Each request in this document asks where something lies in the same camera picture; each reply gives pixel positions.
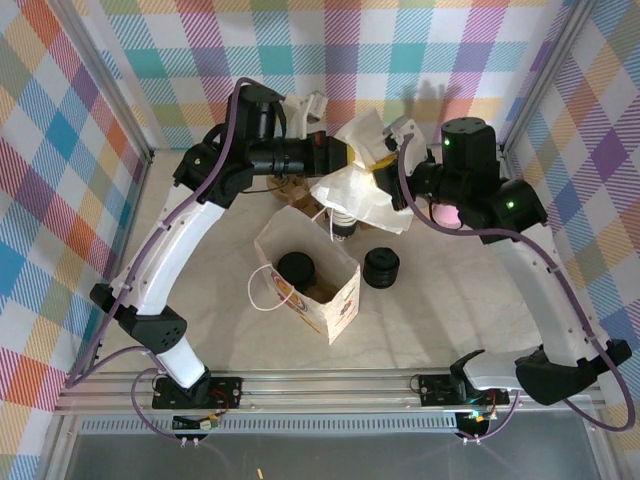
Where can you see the white paper napkin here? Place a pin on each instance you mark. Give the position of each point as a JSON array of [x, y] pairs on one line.
[[360, 195]]

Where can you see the brown cardboard cup carrier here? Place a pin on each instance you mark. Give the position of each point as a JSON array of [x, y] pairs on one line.
[[297, 195], [325, 292]]

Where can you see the black plastic cup lid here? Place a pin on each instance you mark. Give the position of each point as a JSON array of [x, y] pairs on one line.
[[297, 267]]

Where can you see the white smiley paper bag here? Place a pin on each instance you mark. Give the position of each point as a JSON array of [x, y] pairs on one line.
[[340, 310]]

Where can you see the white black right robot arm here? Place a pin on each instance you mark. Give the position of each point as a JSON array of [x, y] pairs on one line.
[[545, 290]]

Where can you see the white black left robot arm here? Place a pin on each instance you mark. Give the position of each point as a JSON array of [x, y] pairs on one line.
[[175, 250]]

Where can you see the pink holder cup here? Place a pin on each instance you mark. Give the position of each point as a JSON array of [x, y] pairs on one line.
[[447, 216]]

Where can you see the stack of paper cups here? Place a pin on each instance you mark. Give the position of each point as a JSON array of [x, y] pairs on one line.
[[344, 227]]

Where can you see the stack of black lids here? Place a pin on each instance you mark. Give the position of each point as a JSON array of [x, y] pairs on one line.
[[381, 267]]

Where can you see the grey metal panel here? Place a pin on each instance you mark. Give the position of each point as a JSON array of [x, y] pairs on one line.
[[350, 455]]

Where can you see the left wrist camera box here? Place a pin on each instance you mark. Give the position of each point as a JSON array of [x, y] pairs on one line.
[[305, 112]]

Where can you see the aluminium frame post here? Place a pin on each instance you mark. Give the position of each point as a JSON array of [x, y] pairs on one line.
[[545, 75], [110, 85]]

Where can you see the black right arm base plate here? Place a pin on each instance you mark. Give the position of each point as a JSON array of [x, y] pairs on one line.
[[435, 390]]

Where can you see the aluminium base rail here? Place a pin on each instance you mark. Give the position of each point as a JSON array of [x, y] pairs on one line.
[[325, 390]]

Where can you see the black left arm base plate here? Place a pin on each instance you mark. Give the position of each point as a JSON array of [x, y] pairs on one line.
[[225, 392]]

